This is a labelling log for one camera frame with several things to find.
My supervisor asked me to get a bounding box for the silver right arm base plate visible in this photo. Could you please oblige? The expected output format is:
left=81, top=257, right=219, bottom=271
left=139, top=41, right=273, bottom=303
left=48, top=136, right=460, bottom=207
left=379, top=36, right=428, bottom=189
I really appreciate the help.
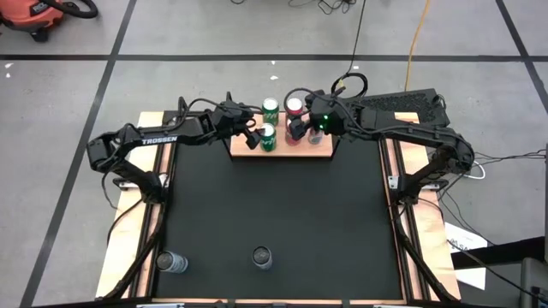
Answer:
left=387, top=174, right=450, bottom=192

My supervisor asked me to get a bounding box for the green Sprite soda can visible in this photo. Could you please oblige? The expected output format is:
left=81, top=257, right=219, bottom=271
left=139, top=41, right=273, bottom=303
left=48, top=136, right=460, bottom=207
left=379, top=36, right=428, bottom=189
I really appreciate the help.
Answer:
left=261, top=97, right=280, bottom=126
left=259, top=122, right=277, bottom=152

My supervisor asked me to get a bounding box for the plywood table base board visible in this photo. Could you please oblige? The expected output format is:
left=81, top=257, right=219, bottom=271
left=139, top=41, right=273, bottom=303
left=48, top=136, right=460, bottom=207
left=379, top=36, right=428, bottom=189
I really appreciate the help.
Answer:
left=96, top=110, right=462, bottom=304

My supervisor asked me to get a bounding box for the orange shop vacuum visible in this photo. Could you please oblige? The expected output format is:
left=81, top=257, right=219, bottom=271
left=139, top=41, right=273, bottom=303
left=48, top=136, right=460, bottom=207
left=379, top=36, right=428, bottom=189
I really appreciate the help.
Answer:
left=0, top=0, right=65, bottom=43

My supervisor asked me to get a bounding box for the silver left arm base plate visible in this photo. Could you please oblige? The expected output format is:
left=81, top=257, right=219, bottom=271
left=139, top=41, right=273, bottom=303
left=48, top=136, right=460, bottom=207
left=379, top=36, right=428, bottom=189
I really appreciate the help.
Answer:
left=113, top=173, right=171, bottom=192

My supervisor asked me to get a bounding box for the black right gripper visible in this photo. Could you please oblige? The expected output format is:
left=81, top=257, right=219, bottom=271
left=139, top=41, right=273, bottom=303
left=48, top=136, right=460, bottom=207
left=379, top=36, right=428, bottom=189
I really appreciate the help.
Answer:
left=290, top=89, right=348, bottom=140

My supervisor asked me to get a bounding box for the black vacuum hose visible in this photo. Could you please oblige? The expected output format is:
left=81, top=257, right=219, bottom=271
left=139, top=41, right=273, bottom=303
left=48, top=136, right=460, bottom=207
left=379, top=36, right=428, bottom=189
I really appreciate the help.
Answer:
left=42, top=0, right=99, bottom=20

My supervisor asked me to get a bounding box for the red Fanta soda can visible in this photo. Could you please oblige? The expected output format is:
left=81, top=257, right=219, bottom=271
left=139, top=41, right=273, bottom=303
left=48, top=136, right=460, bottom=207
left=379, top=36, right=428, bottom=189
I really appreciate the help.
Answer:
left=285, top=97, right=305, bottom=117
left=283, top=119, right=303, bottom=147

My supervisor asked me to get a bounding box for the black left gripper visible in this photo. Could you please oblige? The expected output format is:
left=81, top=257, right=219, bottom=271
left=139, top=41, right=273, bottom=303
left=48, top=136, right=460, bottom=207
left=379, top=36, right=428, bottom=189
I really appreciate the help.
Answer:
left=211, top=101, right=267, bottom=151

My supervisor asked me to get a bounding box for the black braided cable bundle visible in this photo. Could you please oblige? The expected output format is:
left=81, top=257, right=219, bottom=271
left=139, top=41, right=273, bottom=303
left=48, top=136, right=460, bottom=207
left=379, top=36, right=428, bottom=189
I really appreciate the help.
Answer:
left=102, top=200, right=168, bottom=300
left=390, top=200, right=462, bottom=303

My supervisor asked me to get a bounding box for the black aluminium table frame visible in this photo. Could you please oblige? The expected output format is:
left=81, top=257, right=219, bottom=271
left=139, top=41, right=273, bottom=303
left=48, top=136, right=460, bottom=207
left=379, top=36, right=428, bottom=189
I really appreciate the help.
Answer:
left=147, top=96, right=414, bottom=308

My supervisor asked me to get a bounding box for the wooden shelf with black frame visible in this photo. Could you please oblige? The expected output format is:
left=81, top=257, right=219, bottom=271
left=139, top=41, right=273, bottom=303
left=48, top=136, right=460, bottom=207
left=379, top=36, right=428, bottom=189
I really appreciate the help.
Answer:
left=224, top=91, right=343, bottom=163

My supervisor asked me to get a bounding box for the white cable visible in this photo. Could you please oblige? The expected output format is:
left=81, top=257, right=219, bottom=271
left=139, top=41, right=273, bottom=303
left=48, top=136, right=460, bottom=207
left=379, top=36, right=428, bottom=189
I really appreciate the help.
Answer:
left=468, top=160, right=487, bottom=180

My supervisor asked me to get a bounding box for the yellow floor cable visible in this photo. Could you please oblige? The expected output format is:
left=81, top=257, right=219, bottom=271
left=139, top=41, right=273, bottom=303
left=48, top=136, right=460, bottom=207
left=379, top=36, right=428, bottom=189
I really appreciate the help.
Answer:
left=404, top=0, right=432, bottom=92

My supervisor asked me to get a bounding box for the silver can with black top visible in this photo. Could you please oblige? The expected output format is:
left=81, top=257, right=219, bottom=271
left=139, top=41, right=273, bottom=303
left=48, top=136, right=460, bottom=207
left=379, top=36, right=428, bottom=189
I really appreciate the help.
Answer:
left=155, top=250, right=189, bottom=274
left=251, top=246, right=274, bottom=271

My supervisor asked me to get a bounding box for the grey equipment case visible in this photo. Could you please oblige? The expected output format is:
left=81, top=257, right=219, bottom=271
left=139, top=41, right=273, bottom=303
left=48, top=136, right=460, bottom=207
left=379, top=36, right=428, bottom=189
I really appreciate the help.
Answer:
left=519, top=256, right=548, bottom=308

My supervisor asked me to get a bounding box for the black cable tangle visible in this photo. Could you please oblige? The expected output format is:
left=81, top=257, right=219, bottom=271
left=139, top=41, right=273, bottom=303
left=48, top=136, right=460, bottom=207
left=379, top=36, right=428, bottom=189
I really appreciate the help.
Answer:
left=289, top=0, right=359, bottom=15

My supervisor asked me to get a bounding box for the black cable with coil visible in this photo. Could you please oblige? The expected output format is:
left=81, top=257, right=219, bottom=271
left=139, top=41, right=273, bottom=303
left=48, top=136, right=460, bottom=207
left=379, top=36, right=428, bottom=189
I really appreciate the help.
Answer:
left=331, top=0, right=369, bottom=103

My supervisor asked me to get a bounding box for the black flat bar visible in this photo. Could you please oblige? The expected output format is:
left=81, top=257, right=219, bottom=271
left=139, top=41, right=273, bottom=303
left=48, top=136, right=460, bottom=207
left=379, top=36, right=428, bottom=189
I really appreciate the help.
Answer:
left=450, top=236, right=548, bottom=270

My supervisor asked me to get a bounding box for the white paper sheet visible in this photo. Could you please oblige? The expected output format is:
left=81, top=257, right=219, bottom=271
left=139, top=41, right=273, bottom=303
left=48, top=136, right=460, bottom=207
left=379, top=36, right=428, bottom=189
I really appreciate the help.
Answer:
left=444, top=221, right=489, bottom=292

